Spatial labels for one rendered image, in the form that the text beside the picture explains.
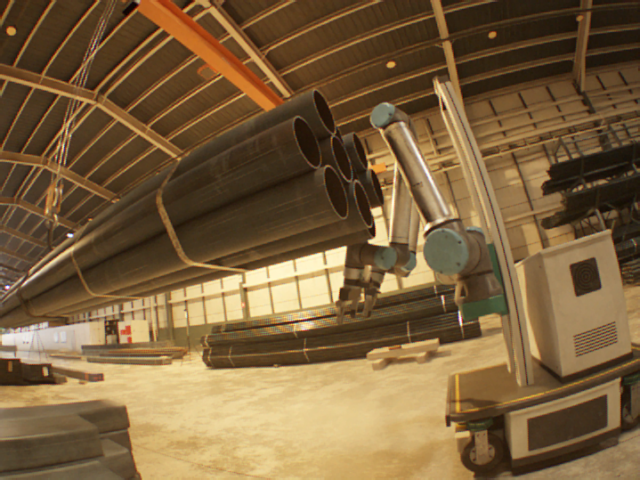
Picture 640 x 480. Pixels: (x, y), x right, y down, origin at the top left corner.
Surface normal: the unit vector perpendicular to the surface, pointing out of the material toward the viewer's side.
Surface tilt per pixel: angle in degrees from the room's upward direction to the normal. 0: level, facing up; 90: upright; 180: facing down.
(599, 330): 90
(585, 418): 90
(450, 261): 95
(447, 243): 95
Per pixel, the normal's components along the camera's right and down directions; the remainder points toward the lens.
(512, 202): -0.43, -0.16
